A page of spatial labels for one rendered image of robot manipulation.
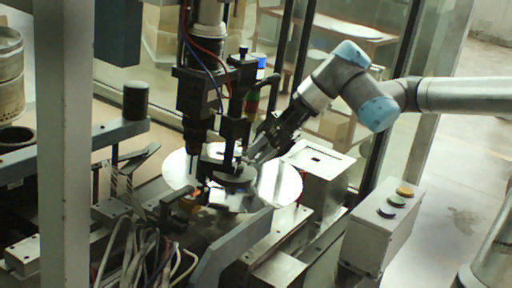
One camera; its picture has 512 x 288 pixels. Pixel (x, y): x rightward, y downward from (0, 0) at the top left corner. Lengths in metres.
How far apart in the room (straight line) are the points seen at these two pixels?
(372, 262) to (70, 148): 0.95
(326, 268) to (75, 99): 0.96
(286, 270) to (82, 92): 0.79
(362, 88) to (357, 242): 0.42
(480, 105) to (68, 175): 0.79
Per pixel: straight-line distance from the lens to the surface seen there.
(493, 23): 9.47
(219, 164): 1.15
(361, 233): 1.31
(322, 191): 1.44
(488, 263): 1.00
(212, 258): 0.92
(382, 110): 1.06
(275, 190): 1.22
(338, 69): 1.10
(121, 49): 1.02
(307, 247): 1.39
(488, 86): 1.09
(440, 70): 1.45
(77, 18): 0.48
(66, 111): 0.50
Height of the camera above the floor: 1.54
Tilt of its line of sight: 25 degrees down
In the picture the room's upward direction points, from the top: 10 degrees clockwise
